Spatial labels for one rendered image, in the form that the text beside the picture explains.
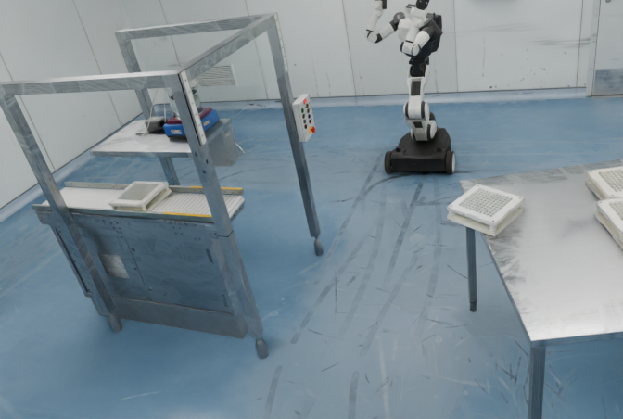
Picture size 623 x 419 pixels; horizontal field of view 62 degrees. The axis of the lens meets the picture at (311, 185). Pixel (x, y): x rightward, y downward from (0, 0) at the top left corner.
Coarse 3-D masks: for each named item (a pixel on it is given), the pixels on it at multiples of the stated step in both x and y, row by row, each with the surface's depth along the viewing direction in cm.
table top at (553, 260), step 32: (608, 160) 262; (512, 192) 253; (544, 192) 248; (576, 192) 243; (512, 224) 231; (544, 224) 227; (576, 224) 223; (512, 256) 213; (544, 256) 209; (576, 256) 206; (608, 256) 203; (512, 288) 197; (544, 288) 194; (576, 288) 191; (608, 288) 188; (544, 320) 181; (576, 320) 179; (608, 320) 176
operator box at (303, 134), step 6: (300, 96) 330; (306, 96) 329; (294, 102) 323; (300, 102) 321; (306, 102) 329; (294, 108) 322; (300, 108) 321; (306, 108) 329; (294, 114) 325; (300, 114) 323; (306, 114) 330; (312, 114) 339; (300, 120) 325; (306, 120) 330; (312, 120) 340; (300, 126) 327; (300, 132) 330; (306, 132) 330; (300, 138) 332; (306, 138) 331
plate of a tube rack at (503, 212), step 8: (480, 184) 250; (472, 192) 246; (496, 192) 242; (504, 192) 241; (456, 200) 242; (480, 200) 238; (512, 200) 234; (520, 200) 233; (448, 208) 239; (456, 208) 237; (464, 208) 235; (496, 208) 231; (504, 208) 230; (512, 208) 229; (464, 216) 233; (472, 216) 230; (480, 216) 228; (488, 216) 227; (496, 216) 226; (504, 216) 226; (488, 224) 225; (496, 224) 223
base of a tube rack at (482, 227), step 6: (516, 210) 235; (522, 210) 236; (450, 216) 240; (456, 216) 239; (462, 216) 238; (510, 216) 232; (516, 216) 234; (462, 222) 236; (468, 222) 233; (474, 222) 232; (480, 222) 231; (504, 222) 228; (510, 222) 231; (474, 228) 232; (480, 228) 229; (486, 228) 227; (498, 228) 226; (492, 234) 225
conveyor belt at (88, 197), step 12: (60, 192) 334; (72, 192) 330; (84, 192) 327; (96, 192) 324; (108, 192) 321; (120, 192) 318; (48, 204) 321; (72, 204) 315; (84, 204) 312; (96, 204) 309; (168, 204) 294; (180, 204) 291; (192, 204) 289; (204, 204) 286; (228, 204) 282; (240, 204) 285
